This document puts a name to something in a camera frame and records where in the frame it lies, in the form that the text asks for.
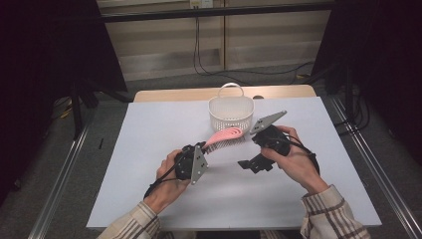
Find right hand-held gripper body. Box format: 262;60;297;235
249;110;292;157

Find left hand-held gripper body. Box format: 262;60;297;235
173;143;210;186

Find pink hairbrush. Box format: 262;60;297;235
202;125;247;155

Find white perforated plastic basket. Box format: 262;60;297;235
207;82;256;133

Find person's right hand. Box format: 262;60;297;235
260;124;329;196

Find person's left hand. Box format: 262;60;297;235
143;148;192;214

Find white board sheet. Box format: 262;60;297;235
86;96;383;231

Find wooden table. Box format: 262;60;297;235
132;84;317;104

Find black metal stand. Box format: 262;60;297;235
70;79;101;141

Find black horizontal bar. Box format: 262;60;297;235
99;1;335;24

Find black curtain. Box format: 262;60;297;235
0;0;129;207
311;0;422;168

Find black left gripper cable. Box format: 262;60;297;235
142;152;187;201

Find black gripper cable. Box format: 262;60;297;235
142;152;187;201
280;134;321;176

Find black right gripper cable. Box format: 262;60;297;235
280;134;321;176

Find black floor cable bundle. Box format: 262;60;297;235
333;84;371;136

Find long black wall cable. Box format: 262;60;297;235
192;15;316;86

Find aluminium floor rail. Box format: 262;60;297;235
328;95;422;239
27;111;96;239

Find white wall outlet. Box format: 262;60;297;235
189;0;214;10

